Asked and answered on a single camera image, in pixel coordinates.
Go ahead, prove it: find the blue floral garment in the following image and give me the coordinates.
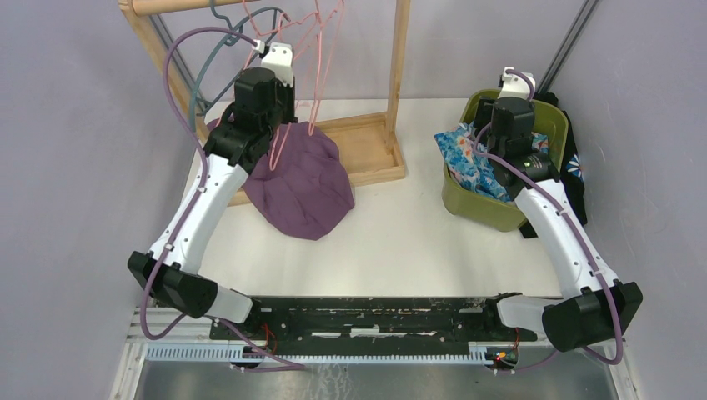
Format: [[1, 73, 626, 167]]
[[433, 122, 514, 204]]

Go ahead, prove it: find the pink hanger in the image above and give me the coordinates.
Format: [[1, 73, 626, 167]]
[[268, 123, 292, 171], [308, 0, 346, 136], [241, 1, 325, 61]]

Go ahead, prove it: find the purple garment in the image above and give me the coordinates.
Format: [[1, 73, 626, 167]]
[[206, 117, 356, 242]]

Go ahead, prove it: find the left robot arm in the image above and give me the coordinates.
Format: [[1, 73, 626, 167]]
[[128, 67, 297, 339]]

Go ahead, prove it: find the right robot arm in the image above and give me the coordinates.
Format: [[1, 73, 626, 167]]
[[478, 97, 643, 363]]

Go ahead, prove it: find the grey blue hanger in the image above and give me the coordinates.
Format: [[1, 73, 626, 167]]
[[187, 1, 263, 128]]

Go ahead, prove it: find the black floral cloth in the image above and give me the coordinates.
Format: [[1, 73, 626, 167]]
[[519, 92, 588, 239]]

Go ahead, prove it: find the green plastic basket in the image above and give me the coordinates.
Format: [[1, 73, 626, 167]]
[[441, 89, 569, 233]]

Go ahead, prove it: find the wooden clothes rack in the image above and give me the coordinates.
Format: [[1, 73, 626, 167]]
[[118, 1, 411, 187]]

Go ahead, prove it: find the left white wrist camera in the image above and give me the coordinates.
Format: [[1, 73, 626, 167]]
[[253, 40, 295, 88]]

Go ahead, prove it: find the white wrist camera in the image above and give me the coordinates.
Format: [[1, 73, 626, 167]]
[[253, 40, 295, 88], [498, 67, 536, 101]]

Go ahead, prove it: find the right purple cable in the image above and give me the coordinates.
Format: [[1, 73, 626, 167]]
[[471, 68, 625, 373]]

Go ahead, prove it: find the purple cable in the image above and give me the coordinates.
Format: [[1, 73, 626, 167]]
[[138, 28, 266, 341], [471, 68, 625, 373]]

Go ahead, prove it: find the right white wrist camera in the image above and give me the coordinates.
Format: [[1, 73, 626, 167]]
[[498, 67, 536, 101]]

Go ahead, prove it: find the white cable comb strip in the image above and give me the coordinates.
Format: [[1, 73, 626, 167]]
[[144, 342, 501, 367]]

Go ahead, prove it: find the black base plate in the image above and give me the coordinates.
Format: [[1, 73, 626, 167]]
[[237, 296, 538, 357]]

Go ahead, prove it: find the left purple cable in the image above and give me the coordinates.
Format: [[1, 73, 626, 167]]
[[138, 28, 266, 341]]

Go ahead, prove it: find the aluminium rail frame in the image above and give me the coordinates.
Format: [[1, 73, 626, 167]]
[[110, 295, 639, 399]]

